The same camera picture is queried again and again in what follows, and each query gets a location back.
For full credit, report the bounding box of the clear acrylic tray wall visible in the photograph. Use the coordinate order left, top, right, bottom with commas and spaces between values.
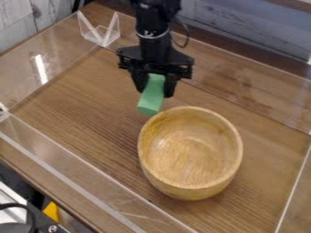
0, 107, 196, 233

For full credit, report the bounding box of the clear acrylic corner bracket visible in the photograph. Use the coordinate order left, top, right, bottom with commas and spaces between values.
76, 12, 120, 47

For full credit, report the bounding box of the green rectangular block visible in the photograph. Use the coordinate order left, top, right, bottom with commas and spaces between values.
137, 74, 165, 116

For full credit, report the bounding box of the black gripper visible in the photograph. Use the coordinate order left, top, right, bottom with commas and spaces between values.
116, 35, 195, 98

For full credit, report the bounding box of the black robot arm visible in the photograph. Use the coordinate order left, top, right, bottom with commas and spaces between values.
116, 0, 195, 98

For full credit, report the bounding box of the yellow label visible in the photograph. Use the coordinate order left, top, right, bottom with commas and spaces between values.
42, 202, 60, 222

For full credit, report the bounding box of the brown wooden bowl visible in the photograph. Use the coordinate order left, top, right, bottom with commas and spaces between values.
137, 106, 243, 200

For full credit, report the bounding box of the black cable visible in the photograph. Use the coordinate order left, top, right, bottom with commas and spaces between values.
0, 202, 37, 233

